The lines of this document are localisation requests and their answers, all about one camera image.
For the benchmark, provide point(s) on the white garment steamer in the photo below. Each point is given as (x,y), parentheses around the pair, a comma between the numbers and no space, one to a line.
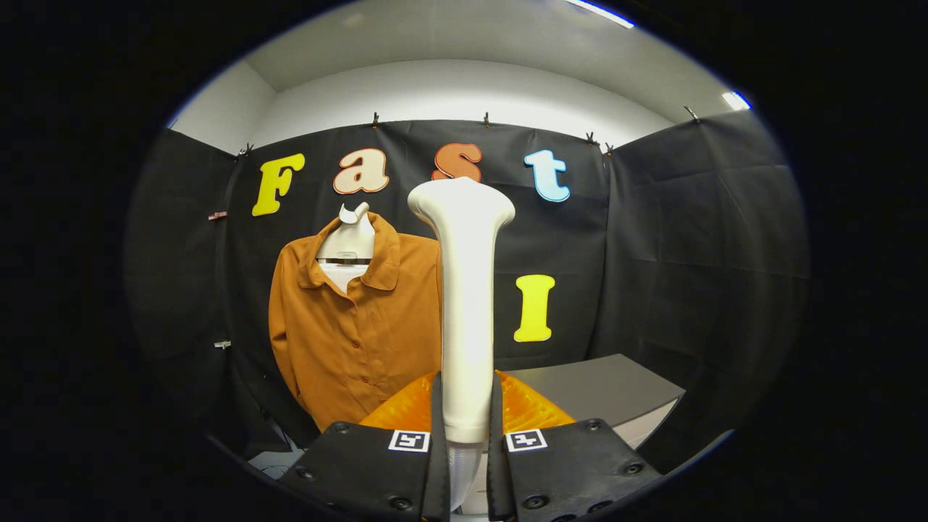
(466,290)

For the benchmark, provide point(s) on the black backdrop cloth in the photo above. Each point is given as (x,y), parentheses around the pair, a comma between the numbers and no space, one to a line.
(689,239)

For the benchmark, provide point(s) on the white mannequin torso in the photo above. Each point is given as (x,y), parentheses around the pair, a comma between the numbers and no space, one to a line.
(349,235)

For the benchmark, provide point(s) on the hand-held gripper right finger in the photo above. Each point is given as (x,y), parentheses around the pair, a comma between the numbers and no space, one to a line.
(495,471)

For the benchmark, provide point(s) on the orange-brown button shirt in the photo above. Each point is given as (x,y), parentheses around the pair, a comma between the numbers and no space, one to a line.
(348,341)

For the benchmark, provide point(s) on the grey cabinet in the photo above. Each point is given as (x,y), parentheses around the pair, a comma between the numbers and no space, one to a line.
(609,384)

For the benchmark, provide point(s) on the square ceiling light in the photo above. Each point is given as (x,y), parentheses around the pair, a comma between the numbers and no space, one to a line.
(736,101)

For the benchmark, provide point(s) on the long ceiling light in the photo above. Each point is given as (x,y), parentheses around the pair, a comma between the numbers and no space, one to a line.
(600,13)

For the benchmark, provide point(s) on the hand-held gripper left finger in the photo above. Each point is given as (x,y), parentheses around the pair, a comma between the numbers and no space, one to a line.
(438,471)

